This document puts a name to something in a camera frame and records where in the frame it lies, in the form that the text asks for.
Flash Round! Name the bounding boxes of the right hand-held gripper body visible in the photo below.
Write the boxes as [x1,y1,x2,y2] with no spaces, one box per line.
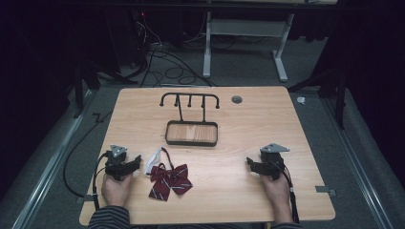
[254,142,290,181]

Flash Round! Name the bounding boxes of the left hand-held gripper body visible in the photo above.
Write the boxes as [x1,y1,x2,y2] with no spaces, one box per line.
[104,144,138,182]

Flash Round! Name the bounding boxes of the dark red striped bow tie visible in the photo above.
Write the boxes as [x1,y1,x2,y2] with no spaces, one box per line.
[144,146,194,202]

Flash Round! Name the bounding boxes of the black metal hook rack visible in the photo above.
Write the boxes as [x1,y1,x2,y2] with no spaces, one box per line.
[159,92,221,148]

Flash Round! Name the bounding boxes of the person's left hand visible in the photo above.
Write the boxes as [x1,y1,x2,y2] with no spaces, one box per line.
[100,173,134,208]

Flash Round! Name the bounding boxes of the person's right hand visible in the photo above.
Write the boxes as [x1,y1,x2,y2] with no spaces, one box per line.
[260,173,291,208]

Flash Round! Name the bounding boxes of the grey tape strip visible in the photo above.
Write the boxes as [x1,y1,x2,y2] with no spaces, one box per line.
[314,185,337,197]
[75,194,96,204]

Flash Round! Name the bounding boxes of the person's left striped sleeve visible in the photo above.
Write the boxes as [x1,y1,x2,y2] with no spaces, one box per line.
[87,205,131,229]

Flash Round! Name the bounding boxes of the black metal stand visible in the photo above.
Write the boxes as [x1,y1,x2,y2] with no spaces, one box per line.
[72,60,103,119]
[288,63,348,131]

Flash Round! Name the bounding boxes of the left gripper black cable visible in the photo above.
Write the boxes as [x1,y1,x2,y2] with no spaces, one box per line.
[62,109,113,211]

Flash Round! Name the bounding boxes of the tangle of black floor cables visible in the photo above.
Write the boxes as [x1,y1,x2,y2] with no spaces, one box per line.
[127,12,218,89]

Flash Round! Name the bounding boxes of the white metal desk frame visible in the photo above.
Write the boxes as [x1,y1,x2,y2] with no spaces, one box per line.
[202,11,295,83]

